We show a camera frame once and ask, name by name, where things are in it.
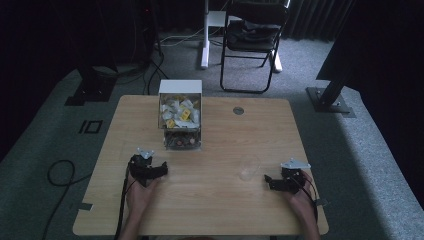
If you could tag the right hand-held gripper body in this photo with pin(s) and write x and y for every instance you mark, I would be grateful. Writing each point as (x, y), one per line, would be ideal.
(289, 181)

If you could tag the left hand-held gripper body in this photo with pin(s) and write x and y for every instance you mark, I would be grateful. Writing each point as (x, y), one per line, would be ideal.
(141, 169)

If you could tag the person's right hand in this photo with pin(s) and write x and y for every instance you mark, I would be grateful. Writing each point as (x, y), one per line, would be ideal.
(301, 201)

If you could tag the person's left hand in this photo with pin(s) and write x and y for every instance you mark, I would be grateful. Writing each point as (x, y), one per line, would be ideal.
(140, 195)

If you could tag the clear glass cup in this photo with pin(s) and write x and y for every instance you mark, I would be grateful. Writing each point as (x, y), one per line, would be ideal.
(249, 168)

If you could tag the pile of dark capsules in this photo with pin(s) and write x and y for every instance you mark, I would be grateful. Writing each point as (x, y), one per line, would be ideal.
(182, 141)

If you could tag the clear dispenser box white lid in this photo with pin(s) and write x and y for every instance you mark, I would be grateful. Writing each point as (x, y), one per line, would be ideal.
(180, 115)

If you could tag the pile of white yellow sachets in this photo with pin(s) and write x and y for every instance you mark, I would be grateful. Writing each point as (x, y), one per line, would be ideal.
(180, 113)

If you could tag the grey tape piece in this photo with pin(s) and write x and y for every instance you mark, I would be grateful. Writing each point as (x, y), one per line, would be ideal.
(85, 206)

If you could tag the round grey table grommet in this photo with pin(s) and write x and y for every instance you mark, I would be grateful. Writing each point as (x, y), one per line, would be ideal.
(238, 110)

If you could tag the black stand base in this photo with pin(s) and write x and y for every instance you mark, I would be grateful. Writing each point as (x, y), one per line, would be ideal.
(91, 88)

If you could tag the black metal stand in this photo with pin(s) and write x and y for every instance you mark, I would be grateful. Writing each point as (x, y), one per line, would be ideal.
(333, 90)

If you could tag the white desk leg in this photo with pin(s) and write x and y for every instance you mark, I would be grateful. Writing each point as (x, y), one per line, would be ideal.
(206, 40)

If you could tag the black folding chair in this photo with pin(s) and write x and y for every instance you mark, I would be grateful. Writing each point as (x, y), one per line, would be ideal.
(255, 30)

